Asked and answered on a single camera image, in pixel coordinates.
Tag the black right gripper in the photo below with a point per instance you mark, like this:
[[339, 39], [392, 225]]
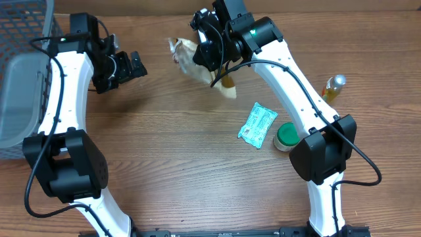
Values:
[[208, 54]]

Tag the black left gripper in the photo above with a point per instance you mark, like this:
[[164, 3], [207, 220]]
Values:
[[124, 66]]

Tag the brown snack bag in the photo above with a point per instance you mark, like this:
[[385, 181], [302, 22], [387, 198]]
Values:
[[182, 51]]

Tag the teal wet wipes pack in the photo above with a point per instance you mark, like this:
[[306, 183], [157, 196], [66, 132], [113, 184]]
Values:
[[257, 125]]

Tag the green lid jar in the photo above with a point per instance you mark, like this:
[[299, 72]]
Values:
[[286, 137]]

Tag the yellow liquid bottle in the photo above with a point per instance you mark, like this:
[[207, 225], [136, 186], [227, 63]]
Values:
[[333, 87]]

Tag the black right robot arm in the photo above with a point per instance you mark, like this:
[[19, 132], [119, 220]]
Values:
[[325, 138]]

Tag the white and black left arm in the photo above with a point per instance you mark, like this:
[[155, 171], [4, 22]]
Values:
[[68, 169]]

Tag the grey plastic mesh basket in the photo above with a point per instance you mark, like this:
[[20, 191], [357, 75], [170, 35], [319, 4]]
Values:
[[25, 70]]

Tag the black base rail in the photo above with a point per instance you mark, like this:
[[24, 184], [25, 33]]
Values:
[[347, 230]]

